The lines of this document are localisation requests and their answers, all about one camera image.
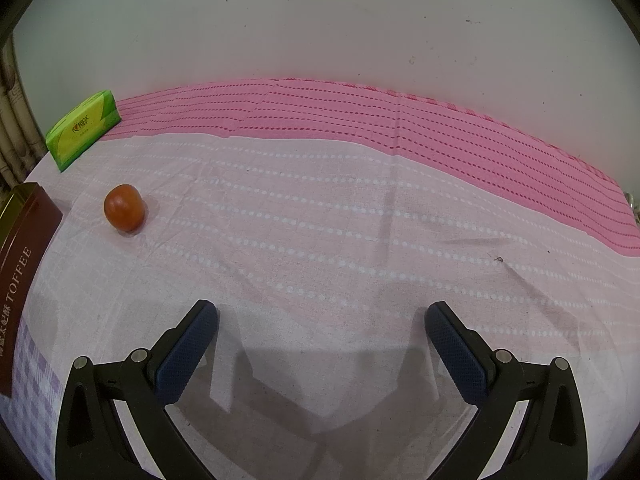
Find pink purple checked tablecloth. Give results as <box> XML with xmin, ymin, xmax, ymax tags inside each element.
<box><xmin>0</xmin><ymin>76</ymin><xmax>640</xmax><ymax>480</ymax></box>

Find green tissue pack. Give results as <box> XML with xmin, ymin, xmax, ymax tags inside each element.
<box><xmin>45</xmin><ymin>90</ymin><xmax>122</xmax><ymax>174</ymax></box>

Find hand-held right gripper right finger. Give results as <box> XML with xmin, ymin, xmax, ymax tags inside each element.
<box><xmin>425</xmin><ymin>301</ymin><xmax>588</xmax><ymax>480</ymax></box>

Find small red tomato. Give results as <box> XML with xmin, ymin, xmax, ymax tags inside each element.
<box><xmin>103</xmin><ymin>184</ymin><xmax>147</xmax><ymax>233</ymax></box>

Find gold and maroon tin box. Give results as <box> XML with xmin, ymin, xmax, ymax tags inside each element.
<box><xmin>0</xmin><ymin>183</ymin><xmax>64</xmax><ymax>400</ymax></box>

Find beige wall pipes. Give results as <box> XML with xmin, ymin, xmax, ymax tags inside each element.
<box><xmin>0</xmin><ymin>45</ymin><xmax>48</xmax><ymax>196</ymax></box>

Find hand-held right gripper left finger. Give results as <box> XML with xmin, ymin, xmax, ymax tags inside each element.
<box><xmin>55</xmin><ymin>300</ymin><xmax>219</xmax><ymax>480</ymax></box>

